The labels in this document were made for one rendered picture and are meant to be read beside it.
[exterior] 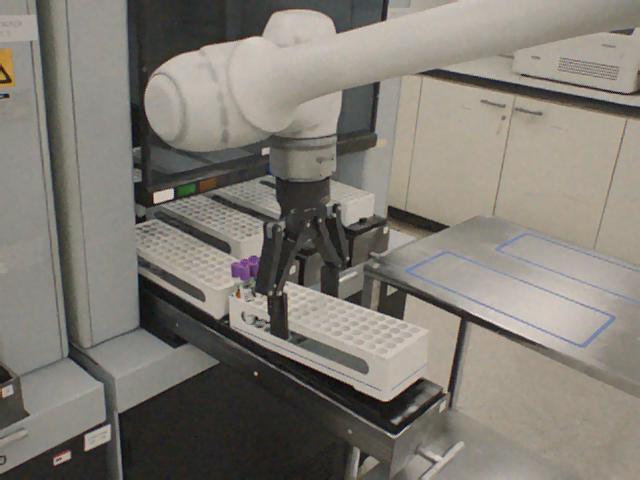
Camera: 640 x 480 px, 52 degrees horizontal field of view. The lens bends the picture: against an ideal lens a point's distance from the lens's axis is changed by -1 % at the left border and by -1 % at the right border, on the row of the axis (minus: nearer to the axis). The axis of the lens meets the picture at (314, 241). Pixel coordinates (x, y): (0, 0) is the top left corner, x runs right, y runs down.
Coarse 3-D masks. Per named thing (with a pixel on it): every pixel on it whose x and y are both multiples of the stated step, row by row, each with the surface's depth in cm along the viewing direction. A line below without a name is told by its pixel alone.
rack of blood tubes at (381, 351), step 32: (288, 288) 103; (256, 320) 100; (288, 320) 91; (320, 320) 92; (352, 320) 91; (384, 320) 91; (288, 352) 93; (320, 352) 94; (352, 352) 85; (384, 352) 83; (416, 352) 86; (352, 384) 87; (384, 384) 83
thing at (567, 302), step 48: (432, 240) 136; (480, 240) 138; (528, 240) 140; (432, 288) 116; (480, 288) 117; (528, 288) 119; (576, 288) 120; (624, 288) 121; (528, 336) 103; (576, 336) 104; (624, 336) 105; (624, 384) 94; (480, 432) 164
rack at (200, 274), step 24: (144, 240) 116; (168, 240) 117; (192, 240) 117; (144, 264) 115; (168, 264) 108; (192, 264) 109; (216, 264) 109; (168, 288) 109; (192, 288) 113; (216, 288) 101; (216, 312) 102
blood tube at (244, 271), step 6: (240, 270) 96; (246, 270) 96; (240, 276) 96; (246, 276) 96; (246, 282) 96; (246, 288) 97; (246, 294) 97; (246, 300) 97; (246, 312) 98; (246, 318) 99; (252, 318) 99; (252, 324) 99
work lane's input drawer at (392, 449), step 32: (160, 288) 110; (160, 320) 111; (192, 320) 104; (224, 320) 102; (224, 352) 100; (256, 352) 97; (256, 384) 97; (288, 384) 92; (320, 384) 89; (416, 384) 92; (320, 416) 89; (352, 416) 85; (384, 416) 83; (416, 416) 86; (384, 448) 83; (416, 448) 87
